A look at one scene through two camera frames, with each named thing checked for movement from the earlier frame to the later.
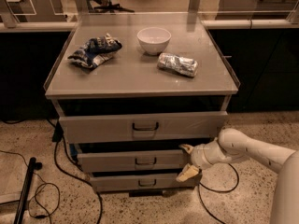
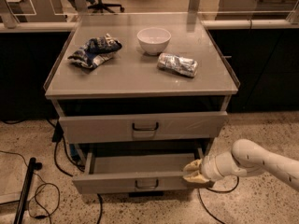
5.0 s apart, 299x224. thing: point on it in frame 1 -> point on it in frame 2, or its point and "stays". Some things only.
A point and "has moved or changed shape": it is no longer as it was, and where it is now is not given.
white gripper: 198,156 -> 207,169
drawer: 185,126 stays
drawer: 130,160 has moved or changed shape
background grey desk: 258,2 stays
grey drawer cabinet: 129,90 stays
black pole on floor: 23,200 stays
